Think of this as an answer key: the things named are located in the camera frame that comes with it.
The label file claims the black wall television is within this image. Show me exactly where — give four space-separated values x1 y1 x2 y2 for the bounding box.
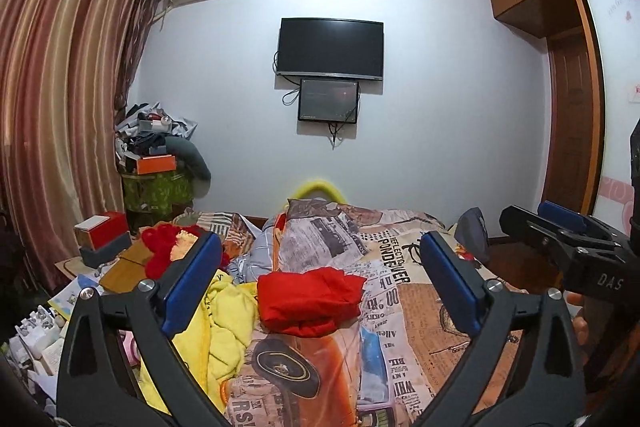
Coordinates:
276 18 385 82

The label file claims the small wall monitor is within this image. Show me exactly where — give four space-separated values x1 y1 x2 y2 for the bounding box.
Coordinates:
298 78 360 124

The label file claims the newspaper print blanket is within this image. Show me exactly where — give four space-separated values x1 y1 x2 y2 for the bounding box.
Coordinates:
172 198 531 427

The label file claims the red and white box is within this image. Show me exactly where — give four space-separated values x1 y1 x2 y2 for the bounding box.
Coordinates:
74 212 130 250

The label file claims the brown wooden door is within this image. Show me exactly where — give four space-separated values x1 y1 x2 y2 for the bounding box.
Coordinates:
542 34 601 212

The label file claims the brown striped curtain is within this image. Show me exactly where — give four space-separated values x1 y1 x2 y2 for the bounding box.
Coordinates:
0 0 168 293

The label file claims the white wardrobe door pink print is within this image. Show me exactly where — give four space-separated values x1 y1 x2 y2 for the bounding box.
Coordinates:
575 0 640 228

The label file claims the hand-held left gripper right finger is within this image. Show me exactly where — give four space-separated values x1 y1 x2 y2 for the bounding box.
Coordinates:
415 229 586 427

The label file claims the red zip jacket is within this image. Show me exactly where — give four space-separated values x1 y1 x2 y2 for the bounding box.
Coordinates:
256 266 368 338

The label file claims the pile of papers and packets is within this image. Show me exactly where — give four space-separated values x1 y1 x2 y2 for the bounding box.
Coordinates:
7 267 146 413

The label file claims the orange box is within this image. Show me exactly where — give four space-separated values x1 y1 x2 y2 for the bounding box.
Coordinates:
136 153 177 175

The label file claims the pile of household clutter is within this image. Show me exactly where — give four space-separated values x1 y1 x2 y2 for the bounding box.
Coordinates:
114 102 198 158

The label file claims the yellow foam bumper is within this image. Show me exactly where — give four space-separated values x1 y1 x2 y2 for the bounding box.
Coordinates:
292 178 348 208

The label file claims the dark grey box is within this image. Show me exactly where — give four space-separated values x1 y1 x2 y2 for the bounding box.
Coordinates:
80 234 133 268

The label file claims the red plush toy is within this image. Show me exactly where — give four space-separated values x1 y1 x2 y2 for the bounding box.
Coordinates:
140 222 231 280

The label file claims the dark grey neck pillow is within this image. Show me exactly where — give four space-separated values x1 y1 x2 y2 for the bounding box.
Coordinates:
165 137 212 182

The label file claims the brown cardboard sheet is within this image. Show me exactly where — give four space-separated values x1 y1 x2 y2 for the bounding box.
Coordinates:
99 237 166 294

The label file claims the black television cable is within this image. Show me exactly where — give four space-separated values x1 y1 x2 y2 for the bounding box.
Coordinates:
272 51 302 106

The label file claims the yellow fleece garment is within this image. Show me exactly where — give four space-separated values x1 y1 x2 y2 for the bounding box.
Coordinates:
139 269 261 415

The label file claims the grey plaid sheet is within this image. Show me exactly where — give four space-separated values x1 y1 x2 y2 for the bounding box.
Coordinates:
231 214 281 285

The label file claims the blue-grey bag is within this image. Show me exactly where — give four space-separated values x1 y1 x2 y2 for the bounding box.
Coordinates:
455 207 491 263

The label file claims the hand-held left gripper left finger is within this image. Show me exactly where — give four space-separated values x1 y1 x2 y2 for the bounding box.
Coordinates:
56 229 236 427

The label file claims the person's right hand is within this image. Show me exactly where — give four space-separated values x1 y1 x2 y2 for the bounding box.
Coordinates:
569 292 594 349

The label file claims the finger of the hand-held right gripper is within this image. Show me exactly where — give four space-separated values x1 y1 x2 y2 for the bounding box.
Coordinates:
499 205 592 269
537 201 622 251

